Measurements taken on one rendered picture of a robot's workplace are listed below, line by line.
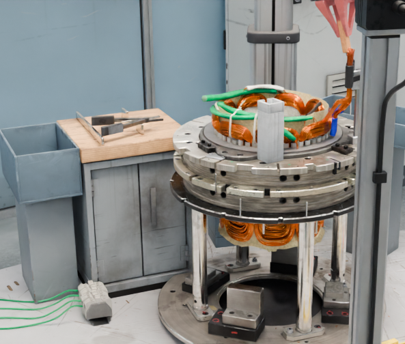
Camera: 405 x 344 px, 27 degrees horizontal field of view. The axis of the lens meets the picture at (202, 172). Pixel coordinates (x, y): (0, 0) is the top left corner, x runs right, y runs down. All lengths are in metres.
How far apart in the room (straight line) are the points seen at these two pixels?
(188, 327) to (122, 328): 0.12
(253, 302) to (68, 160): 0.38
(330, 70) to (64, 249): 2.41
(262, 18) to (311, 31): 1.87
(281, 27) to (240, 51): 2.03
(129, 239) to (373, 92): 0.77
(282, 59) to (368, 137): 0.96
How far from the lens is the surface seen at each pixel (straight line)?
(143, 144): 1.46
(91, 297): 1.48
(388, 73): 0.85
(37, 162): 1.43
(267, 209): 1.27
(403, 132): 1.56
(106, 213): 1.49
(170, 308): 1.47
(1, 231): 3.86
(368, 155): 0.86
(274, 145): 1.24
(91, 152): 1.43
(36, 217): 1.49
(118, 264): 1.54
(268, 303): 1.52
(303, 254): 1.31
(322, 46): 3.72
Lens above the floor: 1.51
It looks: 20 degrees down
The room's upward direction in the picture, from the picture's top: 1 degrees counter-clockwise
